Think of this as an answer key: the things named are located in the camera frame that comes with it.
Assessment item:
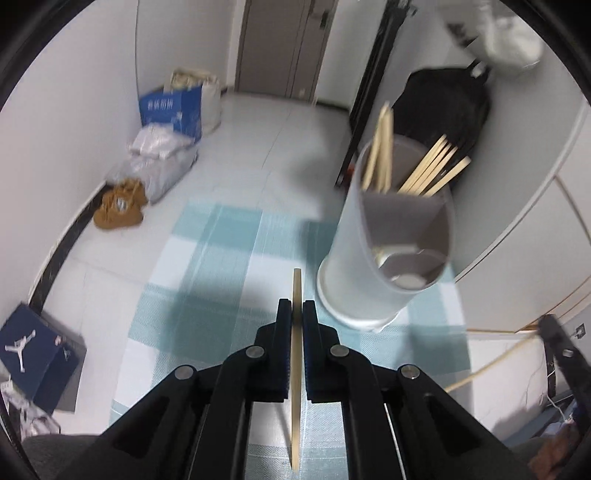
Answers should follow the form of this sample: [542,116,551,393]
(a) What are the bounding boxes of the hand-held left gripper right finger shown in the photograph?
[302,299,511,480]

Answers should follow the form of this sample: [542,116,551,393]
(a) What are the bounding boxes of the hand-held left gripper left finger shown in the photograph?
[99,298,294,480]

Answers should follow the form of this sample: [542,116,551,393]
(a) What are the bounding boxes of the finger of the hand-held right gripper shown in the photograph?
[538,314,591,402]

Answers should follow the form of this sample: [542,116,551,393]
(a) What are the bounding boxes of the bamboo chopstick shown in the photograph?
[445,335,546,393]
[290,268,303,472]

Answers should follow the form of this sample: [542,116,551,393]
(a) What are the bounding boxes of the white cylindrical utensil holder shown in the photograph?
[316,134,455,330]

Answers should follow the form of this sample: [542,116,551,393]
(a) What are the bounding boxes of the bunch of wooden chopsticks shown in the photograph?
[361,104,472,198]

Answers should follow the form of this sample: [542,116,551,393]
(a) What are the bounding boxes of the teal white checkered tablecloth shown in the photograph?
[108,198,472,480]

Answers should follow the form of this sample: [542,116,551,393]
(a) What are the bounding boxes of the white cabinet with gold trim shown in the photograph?
[455,97,591,333]

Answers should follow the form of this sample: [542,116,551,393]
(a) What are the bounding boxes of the clear plastic bag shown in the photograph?
[108,148,199,204]

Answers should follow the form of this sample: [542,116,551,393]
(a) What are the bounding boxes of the brown plush slippers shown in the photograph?
[93,179,149,230]

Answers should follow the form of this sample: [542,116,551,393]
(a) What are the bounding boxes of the person's left leg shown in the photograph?
[21,434,109,480]

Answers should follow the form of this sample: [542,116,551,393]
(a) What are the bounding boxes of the white plastic bag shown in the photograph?
[128,124,195,160]

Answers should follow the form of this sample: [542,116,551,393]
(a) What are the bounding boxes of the blue Jordan shoe box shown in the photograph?
[0,302,88,414]

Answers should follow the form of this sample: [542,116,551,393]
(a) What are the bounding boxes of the crumpled plastic bag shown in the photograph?
[0,376,62,437]

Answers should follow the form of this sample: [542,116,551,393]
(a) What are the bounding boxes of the beige canvas tote bag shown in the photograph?
[164,68,222,136]

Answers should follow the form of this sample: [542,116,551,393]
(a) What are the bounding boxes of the blue cardboard box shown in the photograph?
[139,84,204,144]

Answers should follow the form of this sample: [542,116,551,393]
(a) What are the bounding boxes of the black hanging bag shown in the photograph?
[390,67,491,192]

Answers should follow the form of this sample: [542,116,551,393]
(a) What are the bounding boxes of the grey-brown door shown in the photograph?
[235,0,340,100]

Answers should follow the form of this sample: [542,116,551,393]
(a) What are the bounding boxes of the beige hanging backpack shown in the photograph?
[438,0,546,70]

